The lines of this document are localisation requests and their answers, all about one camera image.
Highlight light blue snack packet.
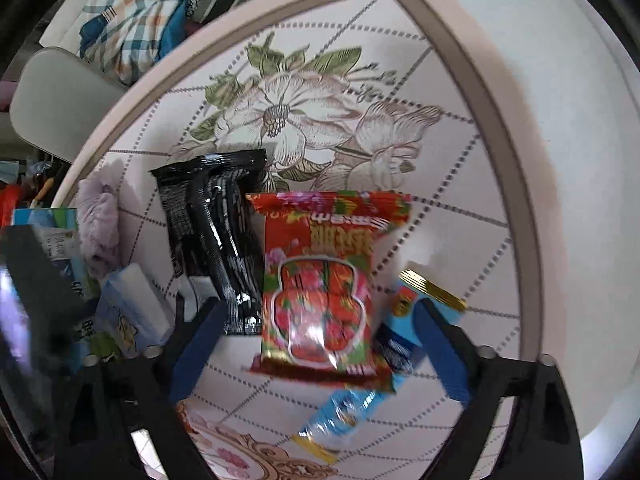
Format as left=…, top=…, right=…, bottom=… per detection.
left=293, top=269, right=472, bottom=464

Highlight blue tissue pack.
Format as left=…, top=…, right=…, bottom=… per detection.
left=96, top=263, right=174, bottom=359

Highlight grey chair near box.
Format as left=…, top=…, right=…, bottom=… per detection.
left=9, top=48, right=127, bottom=162

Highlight black snack packet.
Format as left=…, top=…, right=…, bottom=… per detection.
left=151, top=148, right=267, bottom=336

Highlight plaid blanket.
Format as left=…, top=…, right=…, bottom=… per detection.
left=78, top=0, right=182, bottom=86

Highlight purple plush toy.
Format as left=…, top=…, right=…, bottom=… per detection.
left=76, top=171, right=120, bottom=280

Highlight open cardboard box blue sides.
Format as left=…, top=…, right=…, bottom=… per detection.
left=11, top=208, right=122, bottom=370

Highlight red snack packet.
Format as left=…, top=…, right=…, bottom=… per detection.
left=247, top=191, right=411, bottom=392

